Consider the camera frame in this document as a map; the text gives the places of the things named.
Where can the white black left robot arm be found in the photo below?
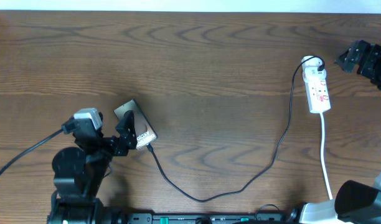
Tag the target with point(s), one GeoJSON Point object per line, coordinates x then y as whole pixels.
{"type": "Point", "coordinates": [80, 170]}

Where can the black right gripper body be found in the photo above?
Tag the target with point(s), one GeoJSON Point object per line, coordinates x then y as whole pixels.
{"type": "Point", "coordinates": [376, 66]}

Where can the white power strip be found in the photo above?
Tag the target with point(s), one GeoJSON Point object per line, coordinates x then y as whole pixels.
{"type": "Point", "coordinates": [314, 76]}

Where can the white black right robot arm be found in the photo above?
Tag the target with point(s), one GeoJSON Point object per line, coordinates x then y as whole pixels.
{"type": "Point", "coordinates": [354, 202]}

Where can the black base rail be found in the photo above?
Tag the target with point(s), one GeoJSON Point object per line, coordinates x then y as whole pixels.
{"type": "Point", "coordinates": [263, 217]}

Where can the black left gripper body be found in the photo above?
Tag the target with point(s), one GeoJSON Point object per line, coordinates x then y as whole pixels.
{"type": "Point", "coordinates": [114, 147]}

